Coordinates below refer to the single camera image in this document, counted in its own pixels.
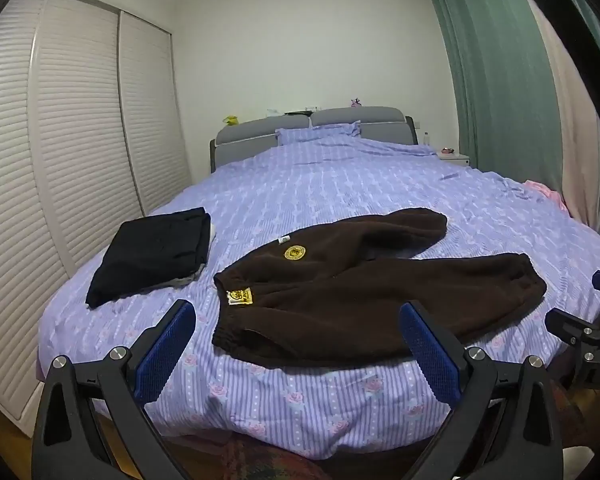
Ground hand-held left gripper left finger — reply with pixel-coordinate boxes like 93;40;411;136
32;299;197;480

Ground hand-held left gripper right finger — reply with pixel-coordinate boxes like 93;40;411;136
399;300;565;480

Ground brown fleece pants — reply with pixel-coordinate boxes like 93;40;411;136
211;207;548;363

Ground black folded garment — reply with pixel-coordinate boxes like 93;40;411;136
85;206;213;309

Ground pink cloth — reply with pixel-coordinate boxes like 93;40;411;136
524;179;571;213

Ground pink curtain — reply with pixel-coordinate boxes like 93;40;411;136
522;0;600;241

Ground white nightstand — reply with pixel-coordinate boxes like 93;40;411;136
437;151;473;168

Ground purple floral duvet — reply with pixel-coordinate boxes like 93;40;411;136
37;135;600;461

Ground white louvered wardrobe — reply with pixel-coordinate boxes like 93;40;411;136
0;0;193;436

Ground grey bed headboard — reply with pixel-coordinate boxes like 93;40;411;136
210;106;420;173

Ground purple floral pillow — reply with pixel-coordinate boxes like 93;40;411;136
275;121;363;147

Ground green curtain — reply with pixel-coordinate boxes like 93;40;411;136
422;0;600;171

